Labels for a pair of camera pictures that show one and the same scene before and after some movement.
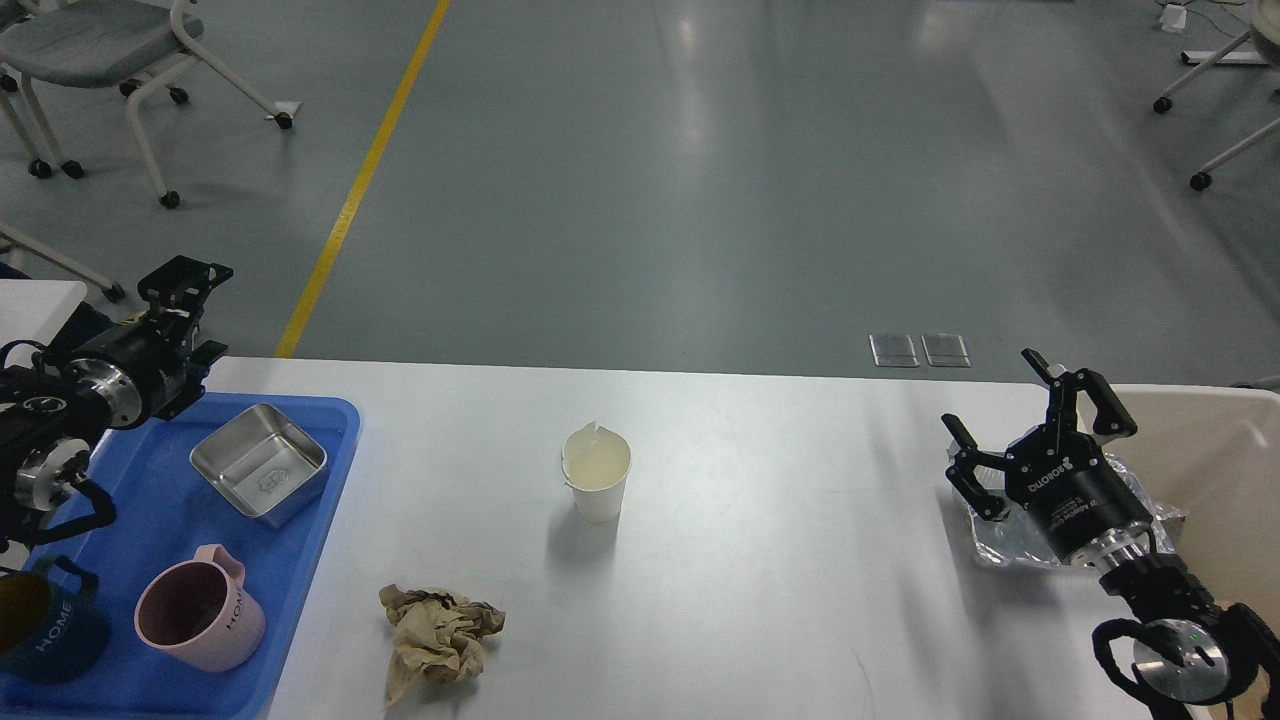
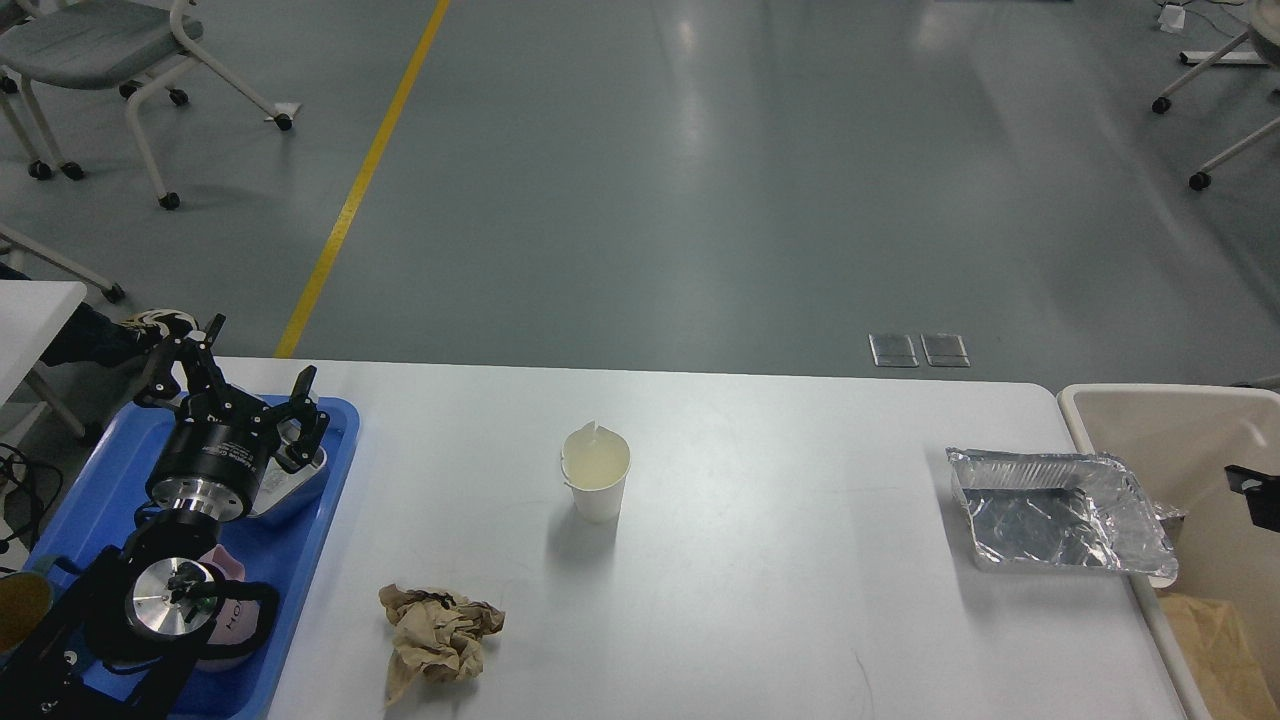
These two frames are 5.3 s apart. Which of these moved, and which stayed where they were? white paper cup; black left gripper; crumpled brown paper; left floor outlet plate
Moved: black left gripper
Stayed: white paper cup; crumpled brown paper; left floor outlet plate
